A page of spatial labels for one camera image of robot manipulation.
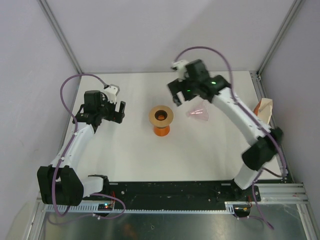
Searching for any wooden dripper ring holder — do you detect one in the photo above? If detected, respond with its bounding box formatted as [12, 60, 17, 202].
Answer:
[148, 105, 174, 128]

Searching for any orange glass carafe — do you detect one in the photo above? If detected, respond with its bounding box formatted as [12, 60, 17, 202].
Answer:
[153, 125, 170, 137]

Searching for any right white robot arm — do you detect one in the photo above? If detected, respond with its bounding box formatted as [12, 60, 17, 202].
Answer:
[167, 59, 283, 201]

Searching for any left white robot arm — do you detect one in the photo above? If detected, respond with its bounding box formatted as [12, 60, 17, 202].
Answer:
[37, 85, 126, 206]

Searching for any paper coffee filter stack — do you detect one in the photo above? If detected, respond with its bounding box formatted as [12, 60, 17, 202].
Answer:
[253, 98, 273, 124]

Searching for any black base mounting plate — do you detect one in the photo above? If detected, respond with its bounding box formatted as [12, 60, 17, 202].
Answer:
[82, 180, 262, 211]

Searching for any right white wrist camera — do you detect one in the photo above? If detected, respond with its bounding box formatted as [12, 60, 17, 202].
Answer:
[170, 59, 189, 80]

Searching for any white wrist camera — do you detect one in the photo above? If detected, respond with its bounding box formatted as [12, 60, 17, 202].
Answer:
[104, 84, 120, 105]
[170, 59, 189, 80]

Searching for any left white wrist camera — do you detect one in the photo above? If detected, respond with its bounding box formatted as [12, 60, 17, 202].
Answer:
[104, 84, 120, 105]

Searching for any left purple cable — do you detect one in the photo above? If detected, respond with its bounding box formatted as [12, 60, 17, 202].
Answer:
[47, 73, 127, 225]

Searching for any purple cable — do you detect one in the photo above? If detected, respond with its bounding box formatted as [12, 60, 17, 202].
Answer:
[47, 73, 127, 225]
[174, 46, 288, 230]

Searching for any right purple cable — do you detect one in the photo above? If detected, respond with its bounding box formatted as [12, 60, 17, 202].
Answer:
[174, 46, 288, 230]

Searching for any left aluminium frame post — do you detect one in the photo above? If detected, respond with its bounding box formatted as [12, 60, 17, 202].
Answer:
[37, 0, 83, 74]

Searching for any aluminium frame post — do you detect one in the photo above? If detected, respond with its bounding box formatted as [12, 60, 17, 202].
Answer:
[256, 0, 306, 76]
[37, 0, 83, 74]

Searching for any grey slotted cable duct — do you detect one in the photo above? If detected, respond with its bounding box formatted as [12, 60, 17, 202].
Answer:
[43, 201, 251, 215]

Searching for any right aluminium frame post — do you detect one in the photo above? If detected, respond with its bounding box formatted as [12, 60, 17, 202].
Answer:
[256, 0, 306, 76]

